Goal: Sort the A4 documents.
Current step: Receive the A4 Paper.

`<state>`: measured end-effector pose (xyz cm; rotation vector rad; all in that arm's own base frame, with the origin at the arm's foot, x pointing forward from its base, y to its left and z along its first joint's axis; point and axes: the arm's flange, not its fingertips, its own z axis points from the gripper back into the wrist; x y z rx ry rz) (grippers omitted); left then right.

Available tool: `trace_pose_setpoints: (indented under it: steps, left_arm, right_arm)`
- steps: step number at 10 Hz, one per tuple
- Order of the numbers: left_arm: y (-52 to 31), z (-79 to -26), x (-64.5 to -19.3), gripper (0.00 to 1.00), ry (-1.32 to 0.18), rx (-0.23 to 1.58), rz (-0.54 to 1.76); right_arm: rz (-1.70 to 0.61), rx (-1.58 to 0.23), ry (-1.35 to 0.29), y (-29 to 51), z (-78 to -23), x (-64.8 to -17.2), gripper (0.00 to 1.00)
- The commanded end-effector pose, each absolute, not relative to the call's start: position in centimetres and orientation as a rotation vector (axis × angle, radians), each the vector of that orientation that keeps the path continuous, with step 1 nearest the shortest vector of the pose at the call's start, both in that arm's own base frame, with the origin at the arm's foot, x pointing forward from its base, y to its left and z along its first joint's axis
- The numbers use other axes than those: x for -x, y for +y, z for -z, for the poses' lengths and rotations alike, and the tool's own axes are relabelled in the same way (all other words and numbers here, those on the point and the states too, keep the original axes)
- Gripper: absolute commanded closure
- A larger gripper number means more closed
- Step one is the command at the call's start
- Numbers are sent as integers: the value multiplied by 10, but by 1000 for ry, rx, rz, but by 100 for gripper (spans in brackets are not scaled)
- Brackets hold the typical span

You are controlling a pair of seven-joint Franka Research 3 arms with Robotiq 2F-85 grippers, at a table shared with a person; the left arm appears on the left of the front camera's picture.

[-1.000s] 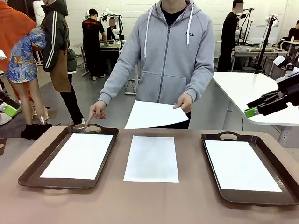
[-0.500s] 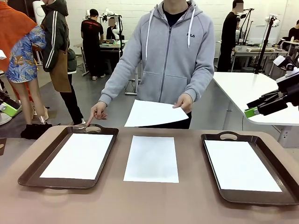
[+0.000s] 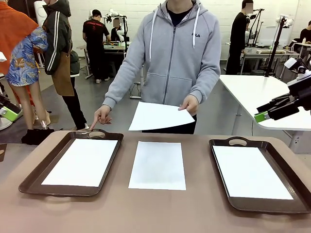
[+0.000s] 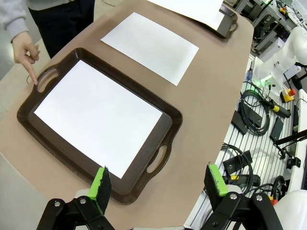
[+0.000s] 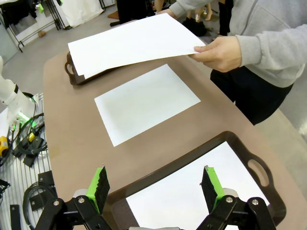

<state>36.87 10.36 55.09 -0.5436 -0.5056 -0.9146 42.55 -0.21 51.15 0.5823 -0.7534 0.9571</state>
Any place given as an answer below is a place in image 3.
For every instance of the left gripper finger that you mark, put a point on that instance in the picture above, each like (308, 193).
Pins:
(12, 115)
(9, 103)

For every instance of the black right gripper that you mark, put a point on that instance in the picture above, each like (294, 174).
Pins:
(302, 94)

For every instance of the white A4 paper sheet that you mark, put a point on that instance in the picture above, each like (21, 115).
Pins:
(158, 116)
(80, 162)
(247, 170)

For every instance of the white A4 paper stack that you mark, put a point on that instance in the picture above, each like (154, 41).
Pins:
(158, 167)

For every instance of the person's left forearm grey sleeve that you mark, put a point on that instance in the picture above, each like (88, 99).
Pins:
(206, 87)

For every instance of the person's right forearm grey sleeve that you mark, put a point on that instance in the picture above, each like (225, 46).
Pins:
(119, 87)

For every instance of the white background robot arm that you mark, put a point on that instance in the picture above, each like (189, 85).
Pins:
(111, 12)

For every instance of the person's left hand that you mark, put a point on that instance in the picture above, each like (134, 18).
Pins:
(190, 104)

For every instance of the person's right hand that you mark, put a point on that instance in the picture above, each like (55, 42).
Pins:
(102, 115)

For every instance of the white round stand base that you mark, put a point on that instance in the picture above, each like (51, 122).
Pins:
(5, 123)

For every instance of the white table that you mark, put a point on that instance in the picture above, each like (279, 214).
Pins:
(255, 92)

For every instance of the black bag on floor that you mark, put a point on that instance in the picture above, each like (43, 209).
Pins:
(36, 137)

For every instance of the brown board piece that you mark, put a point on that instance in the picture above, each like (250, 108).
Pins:
(3, 153)

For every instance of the grey desk with boxes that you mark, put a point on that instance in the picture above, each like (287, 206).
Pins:
(264, 51)

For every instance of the black tripod pole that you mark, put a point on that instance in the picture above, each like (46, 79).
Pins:
(275, 46)

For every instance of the white board panel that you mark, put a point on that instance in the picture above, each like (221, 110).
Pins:
(267, 36)

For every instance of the seated person in black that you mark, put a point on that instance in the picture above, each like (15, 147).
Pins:
(306, 38)

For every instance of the person in orange garment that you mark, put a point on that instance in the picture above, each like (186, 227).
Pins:
(12, 29)

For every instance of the dark green puffer jacket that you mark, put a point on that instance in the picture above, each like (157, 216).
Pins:
(75, 63)

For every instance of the man in black clothes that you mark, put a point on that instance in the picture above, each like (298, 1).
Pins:
(236, 36)

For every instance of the person in striped dark jacket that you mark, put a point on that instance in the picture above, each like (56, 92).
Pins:
(58, 36)

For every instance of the brown plastic serving tray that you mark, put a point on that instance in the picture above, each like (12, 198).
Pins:
(60, 191)
(255, 205)

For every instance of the white rounded column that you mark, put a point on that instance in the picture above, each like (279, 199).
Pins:
(40, 12)

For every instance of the man in black red-print t-shirt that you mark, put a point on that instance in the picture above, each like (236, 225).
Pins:
(94, 36)

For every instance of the person in grey hoodie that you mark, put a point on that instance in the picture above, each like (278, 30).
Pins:
(175, 60)

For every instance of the grey desk with green box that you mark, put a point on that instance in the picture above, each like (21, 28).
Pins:
(114, 48)

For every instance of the dark-haired person at desk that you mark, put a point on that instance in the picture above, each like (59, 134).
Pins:
(116, 31)

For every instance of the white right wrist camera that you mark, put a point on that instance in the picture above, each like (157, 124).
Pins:
(301, 72)

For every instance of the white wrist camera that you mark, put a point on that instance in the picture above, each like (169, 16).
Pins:
(301, 72)
(2, 57)

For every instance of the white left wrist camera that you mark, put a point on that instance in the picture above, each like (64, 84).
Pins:
(2, 57)

